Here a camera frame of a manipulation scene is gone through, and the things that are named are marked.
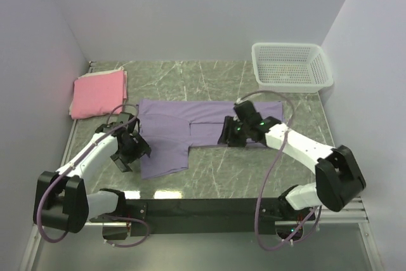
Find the aluminium table edge rail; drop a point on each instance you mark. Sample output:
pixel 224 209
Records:
pixel 33 247

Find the purple t shirt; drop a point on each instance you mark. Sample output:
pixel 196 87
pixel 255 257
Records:
pixel 172 127

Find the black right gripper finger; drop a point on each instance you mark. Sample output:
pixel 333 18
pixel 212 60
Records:
pixel 237 138
pixel 227 131

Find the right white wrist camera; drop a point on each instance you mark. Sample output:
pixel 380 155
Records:
pixel 239 102

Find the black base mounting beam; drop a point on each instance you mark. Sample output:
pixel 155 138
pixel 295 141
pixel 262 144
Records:
pixel 201 216

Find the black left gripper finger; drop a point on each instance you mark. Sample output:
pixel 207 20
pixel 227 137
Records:
pixel 141 147
pixel 122 162

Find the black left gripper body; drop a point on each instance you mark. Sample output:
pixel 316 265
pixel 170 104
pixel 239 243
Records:
pixel 126 152

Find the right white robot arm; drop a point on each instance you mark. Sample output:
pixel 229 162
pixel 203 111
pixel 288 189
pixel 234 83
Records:
pixel 338 178

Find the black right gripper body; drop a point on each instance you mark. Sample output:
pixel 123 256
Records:
pixel 243 127

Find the folded pink t shirt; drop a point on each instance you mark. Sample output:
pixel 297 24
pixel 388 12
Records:
pixel 97 96

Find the white perforated plastic basket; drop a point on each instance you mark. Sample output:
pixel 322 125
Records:
pixel 291 67

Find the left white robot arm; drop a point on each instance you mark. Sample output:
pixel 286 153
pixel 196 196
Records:
pixel 62 202

